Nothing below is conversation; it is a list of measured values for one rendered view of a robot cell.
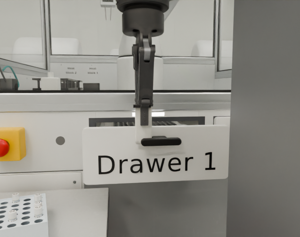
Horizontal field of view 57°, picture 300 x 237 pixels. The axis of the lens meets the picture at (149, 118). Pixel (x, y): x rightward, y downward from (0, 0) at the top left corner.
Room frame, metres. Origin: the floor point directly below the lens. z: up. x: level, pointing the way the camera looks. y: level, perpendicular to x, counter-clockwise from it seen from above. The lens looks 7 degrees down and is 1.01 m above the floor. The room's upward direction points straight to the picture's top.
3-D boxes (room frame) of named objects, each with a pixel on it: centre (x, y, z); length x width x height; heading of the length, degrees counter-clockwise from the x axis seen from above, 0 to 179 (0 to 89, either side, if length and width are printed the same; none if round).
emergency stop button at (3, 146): (0.58, 0.32, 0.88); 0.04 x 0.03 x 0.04; 97
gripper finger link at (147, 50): (0.47, 0.01, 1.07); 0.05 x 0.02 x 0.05; 7
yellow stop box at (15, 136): (0.61, 0.33, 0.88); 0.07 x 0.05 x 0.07; 97
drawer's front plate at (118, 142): (0.53, -0.02, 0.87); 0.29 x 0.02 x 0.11; 97
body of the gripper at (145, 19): (0.51, 0.01, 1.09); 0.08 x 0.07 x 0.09; 7
